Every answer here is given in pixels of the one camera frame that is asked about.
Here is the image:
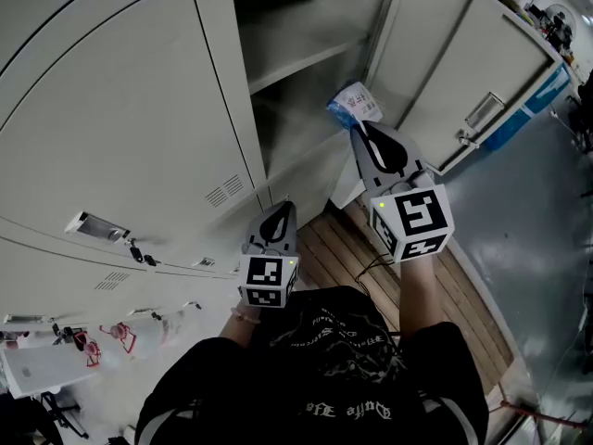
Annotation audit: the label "person's left forearm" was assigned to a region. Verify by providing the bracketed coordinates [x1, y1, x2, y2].
[221, 303, 263, 347]

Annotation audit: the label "person's right forearm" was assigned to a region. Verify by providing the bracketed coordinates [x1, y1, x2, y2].
[393, 255, 458, 342]

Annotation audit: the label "wooden plank platform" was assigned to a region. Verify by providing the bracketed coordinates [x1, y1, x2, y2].
[296, 197, 515, 394]

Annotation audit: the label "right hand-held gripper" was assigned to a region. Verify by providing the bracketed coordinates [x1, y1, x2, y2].
[350, 121, 454, 264]

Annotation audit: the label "red metal rod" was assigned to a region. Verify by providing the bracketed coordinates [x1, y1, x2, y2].
[499, 399, 589, 430]

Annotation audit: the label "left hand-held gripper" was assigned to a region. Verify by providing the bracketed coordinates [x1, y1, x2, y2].
[237, 200, 300, 310]

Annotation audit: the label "white metal locker cabinet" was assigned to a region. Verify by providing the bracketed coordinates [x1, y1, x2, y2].
[0, 0, 564, 331]

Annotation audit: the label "red wire stand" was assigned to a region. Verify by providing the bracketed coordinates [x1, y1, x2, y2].
[99, 322, 138, 354]
[73, 329, 103, 369]

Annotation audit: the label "open grey cabinet door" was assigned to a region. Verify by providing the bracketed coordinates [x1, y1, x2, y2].
[363, 0, 564, 175]

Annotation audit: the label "blue white packet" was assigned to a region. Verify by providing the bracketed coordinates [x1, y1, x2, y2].
[325, 80, 386, 133]

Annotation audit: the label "person's black printed shirt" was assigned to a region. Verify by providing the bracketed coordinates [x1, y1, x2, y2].
[133, 285, 490, 445]

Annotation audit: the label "black keys in lock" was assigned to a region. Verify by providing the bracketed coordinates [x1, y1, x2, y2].
[125, 237, 162, 268]

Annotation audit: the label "white board panel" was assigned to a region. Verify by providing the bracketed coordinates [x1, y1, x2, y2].
[0, 343, 101, 401]

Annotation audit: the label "thin black cable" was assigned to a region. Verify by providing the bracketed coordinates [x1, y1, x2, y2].
[354, 252, 396, 296]

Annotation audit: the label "pink bead bracelet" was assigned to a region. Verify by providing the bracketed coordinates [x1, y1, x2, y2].
[230, 306, 262, 326]

